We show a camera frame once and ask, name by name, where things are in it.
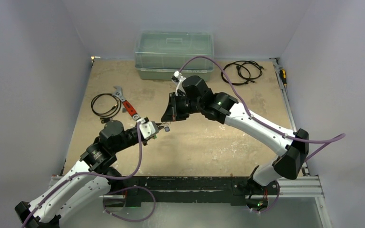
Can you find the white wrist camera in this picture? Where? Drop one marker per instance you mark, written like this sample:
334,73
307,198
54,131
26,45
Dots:
148,129
178,79

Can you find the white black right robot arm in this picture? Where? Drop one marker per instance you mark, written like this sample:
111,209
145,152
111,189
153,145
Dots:
192,95

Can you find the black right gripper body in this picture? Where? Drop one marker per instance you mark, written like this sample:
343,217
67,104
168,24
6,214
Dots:
174,107

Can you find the black metal base rail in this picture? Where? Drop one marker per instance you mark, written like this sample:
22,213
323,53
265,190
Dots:
235,191

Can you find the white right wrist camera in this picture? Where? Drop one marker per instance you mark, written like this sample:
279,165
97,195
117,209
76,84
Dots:
178,79

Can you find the green plastic storage box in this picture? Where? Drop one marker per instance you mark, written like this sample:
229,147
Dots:
158,54

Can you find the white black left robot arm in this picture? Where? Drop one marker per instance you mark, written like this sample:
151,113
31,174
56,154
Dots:
91,176

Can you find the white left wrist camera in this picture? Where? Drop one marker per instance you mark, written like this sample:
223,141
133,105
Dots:
148,129

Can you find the red handled adjustable wrench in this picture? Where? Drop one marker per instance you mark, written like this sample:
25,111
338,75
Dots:
129,108

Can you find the yellow black screwdriver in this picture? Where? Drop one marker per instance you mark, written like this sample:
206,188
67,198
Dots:
283,77

